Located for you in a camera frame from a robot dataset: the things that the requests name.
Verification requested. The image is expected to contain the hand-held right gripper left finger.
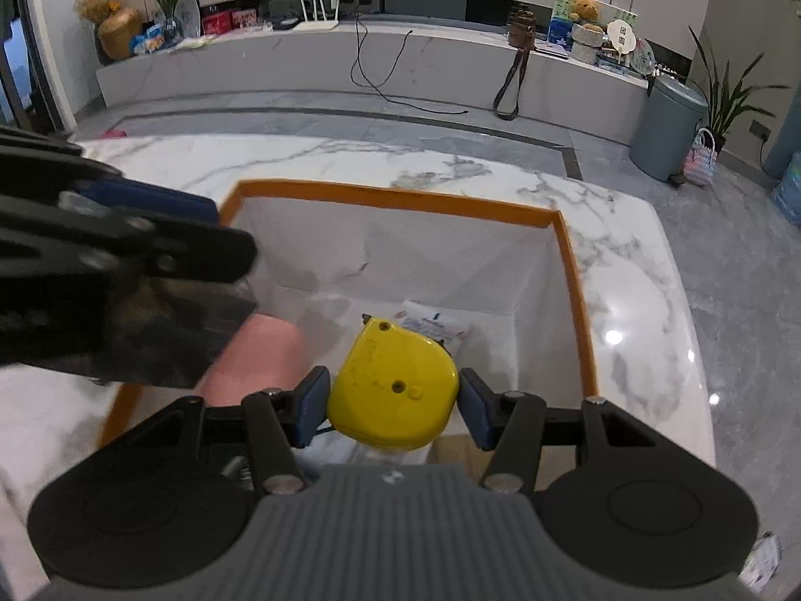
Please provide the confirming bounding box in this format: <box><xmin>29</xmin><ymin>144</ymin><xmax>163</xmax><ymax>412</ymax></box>
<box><xmin>143</xmin><ymin>366</ymin><xmax>331</xmax><ymax>496</ymax></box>

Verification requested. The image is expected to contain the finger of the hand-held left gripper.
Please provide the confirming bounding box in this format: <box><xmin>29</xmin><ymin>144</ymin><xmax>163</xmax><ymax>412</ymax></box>
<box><xmin>0</xmin><ymin>125</ymin><xmax>221</xmax><ymax>225</ymax></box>
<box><xmin>0</xmin><ymin>195</ymin><xmax>259</xmax><ymax>292</ymax></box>

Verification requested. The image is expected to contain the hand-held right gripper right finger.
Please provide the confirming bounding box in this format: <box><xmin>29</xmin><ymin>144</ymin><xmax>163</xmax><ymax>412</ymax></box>
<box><xmin>459</xmin><ymin>367</ymin><xmax>667</xmax><ymax>493</ymax></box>

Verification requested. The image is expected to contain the pink bottle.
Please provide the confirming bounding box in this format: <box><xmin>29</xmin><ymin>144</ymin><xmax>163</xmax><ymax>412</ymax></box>
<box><xmin>199</xmin><ymin>313</ymin><xmax>309</xmax><ymax>409</ymax></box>

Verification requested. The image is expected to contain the yellow tape measure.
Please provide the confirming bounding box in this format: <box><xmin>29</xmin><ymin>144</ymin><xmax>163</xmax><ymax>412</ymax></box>
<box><xmin>325</xmin><ymin>313</ymin><xmax>461</xmax><ymax>452</ymax></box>

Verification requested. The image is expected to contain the orange storage box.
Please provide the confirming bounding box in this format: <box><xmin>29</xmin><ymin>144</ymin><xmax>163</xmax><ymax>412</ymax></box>
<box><xmin>100</xmin><ymin>178</ymin><xmax>598</xmax><ymax>483</ymax></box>

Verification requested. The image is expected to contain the blue snack packet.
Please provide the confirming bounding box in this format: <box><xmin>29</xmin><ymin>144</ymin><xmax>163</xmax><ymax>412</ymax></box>
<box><xmin>129</xmin><ymin>23</ymin><xmax>171</xmax><ymax>55</ymax></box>

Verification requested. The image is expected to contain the gold vase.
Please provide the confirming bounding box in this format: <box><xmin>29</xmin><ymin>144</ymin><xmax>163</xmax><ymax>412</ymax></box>
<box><xmin>97</xmin><ymin>6</ymin><xmax>145</xmax><ymax>64</ymax></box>

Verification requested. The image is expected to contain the dried flower bunch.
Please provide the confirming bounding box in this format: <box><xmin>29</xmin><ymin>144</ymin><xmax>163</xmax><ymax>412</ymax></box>
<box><xmin>74</xmin><ymin>0</ymin><xmax>127</xmax><ymax>24</ymax></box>

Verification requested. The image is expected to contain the white router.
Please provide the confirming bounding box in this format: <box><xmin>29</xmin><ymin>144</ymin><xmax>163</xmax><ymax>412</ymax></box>
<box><xmin>293</xmin><ymin>0</ymin><xmax>342</xmax><ymax>34</ymax></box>

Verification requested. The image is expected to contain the white printed packet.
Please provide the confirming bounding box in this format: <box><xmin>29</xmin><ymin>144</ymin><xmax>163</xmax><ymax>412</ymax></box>
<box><xmin>737</xmin><ymin>531</ymin><xmax>781</xmax><ymax>590</ymax></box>

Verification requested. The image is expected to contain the woven plastic bag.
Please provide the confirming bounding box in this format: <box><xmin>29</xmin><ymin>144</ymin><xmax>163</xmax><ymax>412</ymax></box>
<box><xmin>681</xmin><ymin>128</ymin><xmax>718</xmax><ymax>187</ymax></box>

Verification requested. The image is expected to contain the grey trash can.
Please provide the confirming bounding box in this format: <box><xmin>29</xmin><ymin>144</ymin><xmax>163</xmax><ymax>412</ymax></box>
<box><xmin>628</xmin><ymin>75</ymin><xmax>709</xmax><ymax>184</ymax></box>

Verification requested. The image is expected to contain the blue water jug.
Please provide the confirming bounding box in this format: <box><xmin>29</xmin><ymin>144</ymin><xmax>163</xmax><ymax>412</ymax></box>
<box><xmin>772</xmin><ymin>153</ymin><xmax>801</xmax><ymax>227</ymax></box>

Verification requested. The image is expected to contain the white woven basket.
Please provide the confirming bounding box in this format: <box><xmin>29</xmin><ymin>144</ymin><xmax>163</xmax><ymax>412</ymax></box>
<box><xmin>571</xmin><ymin>22</ymin><xmax>605</xmax><ymax>65</ymax></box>

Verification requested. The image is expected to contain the patterned plate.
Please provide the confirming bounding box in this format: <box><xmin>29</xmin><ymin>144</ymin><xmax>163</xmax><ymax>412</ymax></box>
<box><xmin>628</xmin><ymin>38</ymin><xmax>659</xmax><ymax>77</ymax></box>

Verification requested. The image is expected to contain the blue printed box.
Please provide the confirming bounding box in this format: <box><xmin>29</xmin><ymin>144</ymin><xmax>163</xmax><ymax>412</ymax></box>
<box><xmin>547</xmin><ymin>0</ymin><xmax>580</xmax><ymax>52</ymax></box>

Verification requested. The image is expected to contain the potted green plant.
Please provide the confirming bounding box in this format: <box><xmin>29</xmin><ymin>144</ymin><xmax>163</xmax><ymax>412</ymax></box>
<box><xmin>687</xmin><ymin>25</ymin><xmax>793</xmax><ymax>152</ymax></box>

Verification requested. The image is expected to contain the round white hand fan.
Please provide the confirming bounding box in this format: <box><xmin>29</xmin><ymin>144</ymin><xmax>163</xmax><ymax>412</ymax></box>
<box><xmin>605</xmin><ymin>18</ymin><xmax>640</xmax><ymax>55</ymax></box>

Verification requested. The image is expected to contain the teddy bear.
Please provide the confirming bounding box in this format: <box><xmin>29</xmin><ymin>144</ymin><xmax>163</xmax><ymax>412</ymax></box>
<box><xmin>566</xmin><ymin>0</ymin><xmax>605</xmax><ymax>26</ymax></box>

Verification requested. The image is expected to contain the black cable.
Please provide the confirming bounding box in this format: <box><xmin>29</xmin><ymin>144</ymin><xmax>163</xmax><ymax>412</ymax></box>
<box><xmin>349</xmin><ymin>11</ymin><xmax>470</xmax><ymax>115</ymax></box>

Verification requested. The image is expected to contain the brown strap bag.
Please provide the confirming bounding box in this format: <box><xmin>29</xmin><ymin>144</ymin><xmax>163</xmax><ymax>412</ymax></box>
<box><xmin>493</xmin><ymin>3</ymin><xmax>540</xmax><ymax>121</ymax></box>

